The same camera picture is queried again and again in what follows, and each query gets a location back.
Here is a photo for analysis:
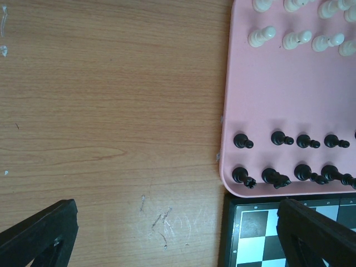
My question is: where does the white chess piece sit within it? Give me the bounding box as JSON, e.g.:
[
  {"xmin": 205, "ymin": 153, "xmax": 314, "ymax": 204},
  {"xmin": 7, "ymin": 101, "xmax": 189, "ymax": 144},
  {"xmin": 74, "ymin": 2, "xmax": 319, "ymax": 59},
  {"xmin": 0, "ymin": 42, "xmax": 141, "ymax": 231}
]
[
  {"xmin": 344, "ymin": 5, "xmax": 356, "ymax": 22},
  {"xmin": 282, "ymin": 30, "xmax": 312, "ymax": 50},
  {"xmin": 248, "ymin": 26, "xmax": 276, "ymax": 48},
  {"xmin": 311, "ymin": 33, "xmax": 345, "ymax": 52},
  {"xmin": 283, "ymin": 0, "xmax": 309, "ymax": 12},
  {"xmin": 338, "ymin": 40, "xmax": 356, "ymax": 57},
  {"xmin": 318, "ymin": 0, "xmax": 355, "ymax": 19},
  {"xmin": 252, "ymin": 0, "xmax": 273, "ymax": 13}
]

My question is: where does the black white chessboard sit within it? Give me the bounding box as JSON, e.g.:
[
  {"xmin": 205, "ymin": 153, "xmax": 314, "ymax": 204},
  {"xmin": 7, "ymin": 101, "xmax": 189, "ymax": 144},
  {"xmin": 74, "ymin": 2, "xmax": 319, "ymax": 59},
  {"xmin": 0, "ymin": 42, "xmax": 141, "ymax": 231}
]
[{"xmin": 218, "ymin": 193, "xmax": 356, "ymax": 267}]

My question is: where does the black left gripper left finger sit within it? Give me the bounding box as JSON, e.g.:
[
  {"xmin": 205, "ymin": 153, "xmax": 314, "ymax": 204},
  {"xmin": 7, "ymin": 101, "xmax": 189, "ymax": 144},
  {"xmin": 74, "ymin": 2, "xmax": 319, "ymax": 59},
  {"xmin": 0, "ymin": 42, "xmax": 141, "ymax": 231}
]
[{"xmin": 1, "ymin": 199, "xmax": 78, "ymax": 266}]

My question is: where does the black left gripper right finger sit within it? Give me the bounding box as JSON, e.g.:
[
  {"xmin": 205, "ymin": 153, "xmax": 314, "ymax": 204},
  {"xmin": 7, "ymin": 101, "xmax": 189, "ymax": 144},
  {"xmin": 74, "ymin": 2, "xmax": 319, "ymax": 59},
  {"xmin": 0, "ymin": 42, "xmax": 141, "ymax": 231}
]
[{"xmin": 276, "ymin": 199, "xmax": 355, "ymax": 266}]

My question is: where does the pink plastic tray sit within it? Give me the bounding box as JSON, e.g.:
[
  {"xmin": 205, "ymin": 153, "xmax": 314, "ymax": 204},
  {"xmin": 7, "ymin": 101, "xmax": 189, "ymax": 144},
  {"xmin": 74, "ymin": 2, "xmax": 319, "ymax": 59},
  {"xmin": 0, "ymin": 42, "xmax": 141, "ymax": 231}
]
[{"xmin": 220, "ymin": 1, "xmax": 355, "ymax": 197}]

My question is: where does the black chess piece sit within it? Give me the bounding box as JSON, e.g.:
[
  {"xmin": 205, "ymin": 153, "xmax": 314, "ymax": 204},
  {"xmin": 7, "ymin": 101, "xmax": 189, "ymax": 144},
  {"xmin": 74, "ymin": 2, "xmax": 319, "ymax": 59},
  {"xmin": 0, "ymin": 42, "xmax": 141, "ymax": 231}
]
[
  {"xmin": 261, "ymin": 168, "xmax": 291, "ymax": 189},
  {"xmin": 271, "ymin": 131, "xmax": 294, "ymax": 146},
  {"xmin": 321, "ymin": 165, "xmax": 355, "ymax": 189},
  {"xmin": 324, "ymin": 134, "xmax": 350, "ymax": 148},
  {"xmin": 233, "ymin": 133, "xmax": 254, "ymax": 149},
  {"xmin": 294, "ymin": 164, "xmax": 329, "ymax": 185},
  {"xmin": 296, "ymin": 134, "xmax": 320, "ymax": 149},
  {"xmin": 232, "ymin": 167, "xmax": 256, "ymax": 189}
]

